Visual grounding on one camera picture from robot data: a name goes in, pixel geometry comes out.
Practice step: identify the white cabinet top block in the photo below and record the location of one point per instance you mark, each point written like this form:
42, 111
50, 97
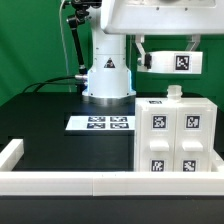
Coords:
172, 62

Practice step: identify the white u-shaped boundary frame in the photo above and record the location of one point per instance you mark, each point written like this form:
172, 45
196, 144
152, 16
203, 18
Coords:
105, 183

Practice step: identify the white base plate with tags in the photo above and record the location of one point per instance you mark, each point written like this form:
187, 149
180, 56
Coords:
106, 123

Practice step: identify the white cabinet body box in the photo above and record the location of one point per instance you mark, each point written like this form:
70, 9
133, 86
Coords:
174, 98

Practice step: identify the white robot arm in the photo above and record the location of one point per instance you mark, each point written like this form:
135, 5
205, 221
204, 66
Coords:
109, 79

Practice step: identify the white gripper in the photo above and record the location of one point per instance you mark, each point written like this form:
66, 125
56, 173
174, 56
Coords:
162, 17

